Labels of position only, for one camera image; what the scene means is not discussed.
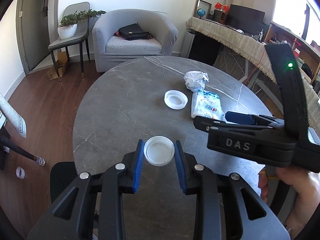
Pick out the person's right hand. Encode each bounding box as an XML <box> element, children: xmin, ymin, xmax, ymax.
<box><xmin>257</xmin><ymin>166</ymin><xmax>320</xmax><ymax>239</ymax></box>

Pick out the black handbag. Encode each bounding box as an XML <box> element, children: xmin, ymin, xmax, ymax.
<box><xmin>118</xmin><ymin>23</ymin><xmax>153</xmax><ymax>41</ymax></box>

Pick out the white tape roll on floor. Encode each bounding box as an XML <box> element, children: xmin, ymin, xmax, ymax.
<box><xmin>16</xmin><ymin>166</ymin><xmax>25</xmax><ymax>179</ymax></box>

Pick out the wooden picture frame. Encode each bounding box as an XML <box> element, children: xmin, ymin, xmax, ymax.
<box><xmin>193</xmin><ymin>0</ymin><xmax>212</xmax><ymax>19</ymax></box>

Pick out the black monitor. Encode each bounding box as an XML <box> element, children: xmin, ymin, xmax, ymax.
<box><xmin>226</xmin><ymin>4</ymin><xmax>268</xmax><ymax>35</ymax></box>

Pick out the small white jar lid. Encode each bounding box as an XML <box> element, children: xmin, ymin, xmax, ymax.
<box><xmin>144</xmin><ymin>136</ymin><xmax>175</xmax><ymax>167</ymax></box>

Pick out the cardboard box on floor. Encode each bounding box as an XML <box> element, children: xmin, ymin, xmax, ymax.
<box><xmin>47</xmin><ymin>51</ymin><xmax>69</xmax><ymax>80</ymax></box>

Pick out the blue white tissue pack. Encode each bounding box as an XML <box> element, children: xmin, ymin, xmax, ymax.
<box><xmin>191</xmin><ymin>89</ymin><xmax>225</xmax><ymax>121</ymax></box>

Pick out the grey fabric armchair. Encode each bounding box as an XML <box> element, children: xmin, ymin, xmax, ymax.
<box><xmin>92</xmin><ymin>9</ymin><xmax>178</xmax><ymax>73</ymax></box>

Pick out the crumpled white paper ball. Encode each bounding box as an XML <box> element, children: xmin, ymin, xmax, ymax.
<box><xmin>183</xmin><ymin>71</ymin><xmax>209</xmax><ymax>92</ymax></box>

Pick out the potted green bonsai plant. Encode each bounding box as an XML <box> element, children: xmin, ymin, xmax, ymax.
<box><xmin>57</xmin><ymin>9</ymin><xmax>106</xmax><ymax>40</ymax></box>

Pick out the large white plastic lid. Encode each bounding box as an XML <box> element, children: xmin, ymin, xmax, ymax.
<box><xmin>164</xmin><ymin>90</ymin><xmax>188</xmax><ymax>110</ymax></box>

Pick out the round grey marble table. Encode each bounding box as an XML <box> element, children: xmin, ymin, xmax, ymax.
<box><xmin>73</xmin><ymin>56</ymin><xmax>269</xmax><ymax>239</ymax></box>

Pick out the small blue globe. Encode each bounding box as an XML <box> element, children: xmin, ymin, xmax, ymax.
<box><xmin>196</xmin><ymin>8</ymin><xmax>206</xmax><ymax>19</ymax></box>

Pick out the beige fringed table runner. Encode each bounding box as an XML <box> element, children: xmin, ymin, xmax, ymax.
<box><xmin>186</xmin><ymin>17</ymin><xmax>319</xmax><ymax>134</ymax></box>

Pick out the white patterned tablecloth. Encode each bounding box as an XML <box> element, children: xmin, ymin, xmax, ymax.
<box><xmin>0</xmin><ymin>94</ymin><xmax>27</xmax><ymax>138</ymax></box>

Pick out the grey dining chair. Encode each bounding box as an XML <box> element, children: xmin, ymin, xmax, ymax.
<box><xmin>48</xmin><ymin>18</ymin><xmax>90</xmax><ymax>81</ymax></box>

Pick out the black table leg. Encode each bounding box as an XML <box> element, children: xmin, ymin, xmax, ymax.
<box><xmin>1</xmin><ymin>137</ymin><xmax>46</xmax><ymax>166</ymax></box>

